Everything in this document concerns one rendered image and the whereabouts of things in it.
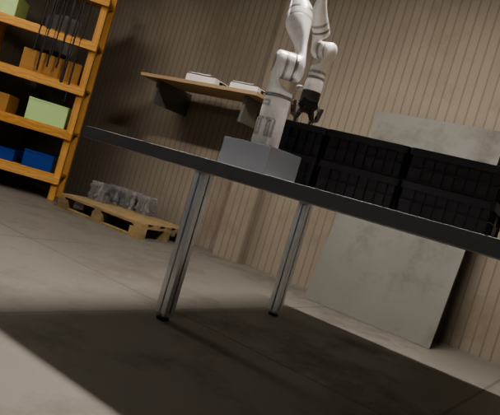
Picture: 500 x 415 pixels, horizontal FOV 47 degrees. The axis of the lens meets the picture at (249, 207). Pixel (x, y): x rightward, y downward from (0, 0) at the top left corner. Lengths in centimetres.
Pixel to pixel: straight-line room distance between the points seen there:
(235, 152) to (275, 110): 20
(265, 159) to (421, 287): 234
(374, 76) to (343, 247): 143
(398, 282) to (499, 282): 68
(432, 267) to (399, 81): 152
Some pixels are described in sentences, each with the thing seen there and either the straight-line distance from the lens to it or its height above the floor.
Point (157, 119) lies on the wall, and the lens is 595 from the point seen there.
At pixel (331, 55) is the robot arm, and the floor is 124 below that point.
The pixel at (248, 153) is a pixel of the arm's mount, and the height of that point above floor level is 76.
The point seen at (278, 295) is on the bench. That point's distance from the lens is 323.
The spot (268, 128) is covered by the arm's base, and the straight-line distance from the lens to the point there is 189.
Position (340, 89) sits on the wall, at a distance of 484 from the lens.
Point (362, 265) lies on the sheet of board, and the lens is 407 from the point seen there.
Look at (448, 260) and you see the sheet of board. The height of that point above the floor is 57.
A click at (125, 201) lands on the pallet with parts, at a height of 20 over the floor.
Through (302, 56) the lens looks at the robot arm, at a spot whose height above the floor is 112.
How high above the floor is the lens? 65
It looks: 2 degrees down
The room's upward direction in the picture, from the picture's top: 17 degrees clockwise
